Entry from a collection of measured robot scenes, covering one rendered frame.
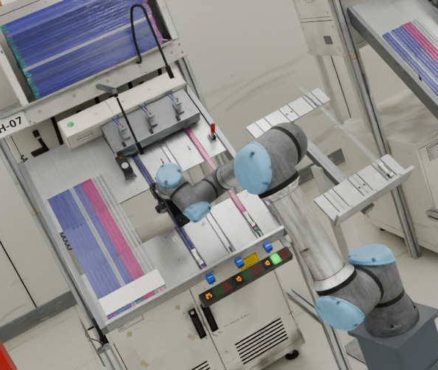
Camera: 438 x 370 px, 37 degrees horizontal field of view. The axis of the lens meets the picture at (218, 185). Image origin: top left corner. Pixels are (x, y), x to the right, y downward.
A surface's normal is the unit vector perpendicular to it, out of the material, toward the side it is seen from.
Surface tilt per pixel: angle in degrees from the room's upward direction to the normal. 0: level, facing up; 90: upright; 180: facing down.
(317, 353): 0
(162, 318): 90
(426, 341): 90
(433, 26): 44
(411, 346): 90
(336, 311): 97
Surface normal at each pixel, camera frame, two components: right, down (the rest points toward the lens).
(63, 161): -0.02, -0.51
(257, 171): -0.71, 0.37
